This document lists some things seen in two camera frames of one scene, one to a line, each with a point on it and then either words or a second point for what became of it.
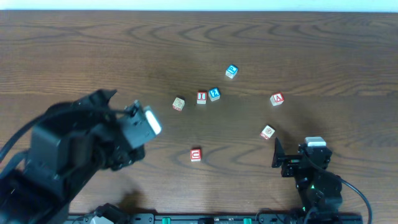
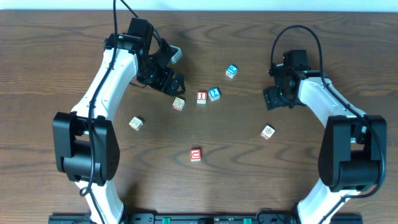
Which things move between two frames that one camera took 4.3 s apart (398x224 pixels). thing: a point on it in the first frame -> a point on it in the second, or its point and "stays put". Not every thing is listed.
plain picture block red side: (178, 104) stays put
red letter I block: (201, 96) stays put
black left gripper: (104, 101) -> (170, 84)
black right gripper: (292, 159) -> (271, 99)
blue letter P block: (231, 71) stays put
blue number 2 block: (214, 94) stays put
